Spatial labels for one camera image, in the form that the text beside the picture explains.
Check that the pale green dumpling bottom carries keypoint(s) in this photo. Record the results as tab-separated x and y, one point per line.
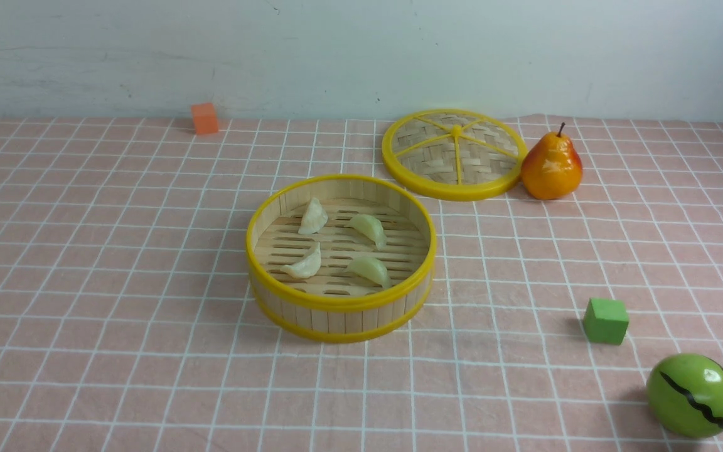
371	269

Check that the green foam cube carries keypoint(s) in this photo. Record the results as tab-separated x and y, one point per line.
606	321

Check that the pink checked tablecloth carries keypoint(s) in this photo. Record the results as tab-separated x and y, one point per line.
126	321

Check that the orange toy pear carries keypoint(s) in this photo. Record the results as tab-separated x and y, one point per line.
552	169

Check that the green toy watermelon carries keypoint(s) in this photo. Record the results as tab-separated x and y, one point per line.
685	394

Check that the orange foam cube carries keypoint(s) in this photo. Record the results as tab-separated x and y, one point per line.
205	118

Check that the white dumpling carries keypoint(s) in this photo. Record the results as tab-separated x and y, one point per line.
308	266
314	218

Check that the pale green dumpling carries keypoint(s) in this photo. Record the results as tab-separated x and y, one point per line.
371	227
371	269

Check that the yellow bamboo steamer lid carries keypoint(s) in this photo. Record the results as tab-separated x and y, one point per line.
453	154

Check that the yellow bamboo steamer tray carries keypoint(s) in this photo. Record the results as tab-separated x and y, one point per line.
335	305

